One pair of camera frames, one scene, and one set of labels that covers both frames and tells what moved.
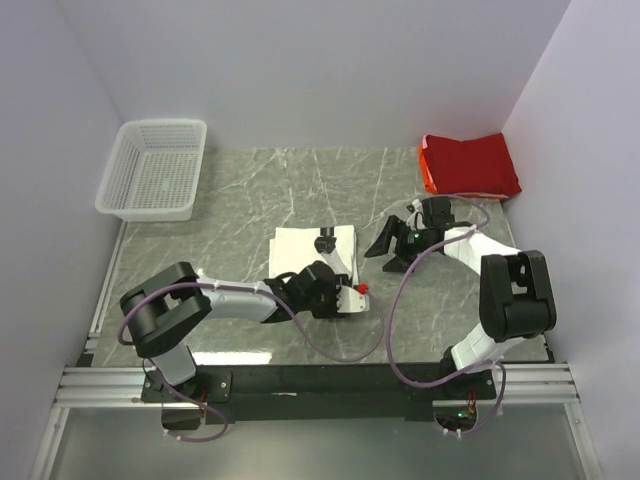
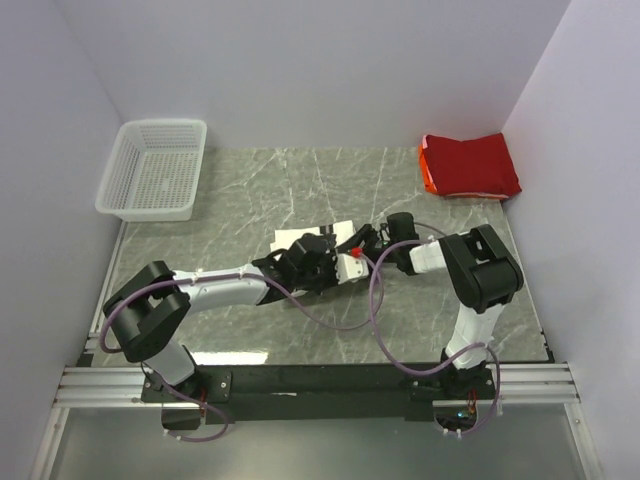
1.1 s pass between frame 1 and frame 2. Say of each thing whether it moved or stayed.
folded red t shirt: stayed
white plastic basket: stayed
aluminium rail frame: stayed
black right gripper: moved
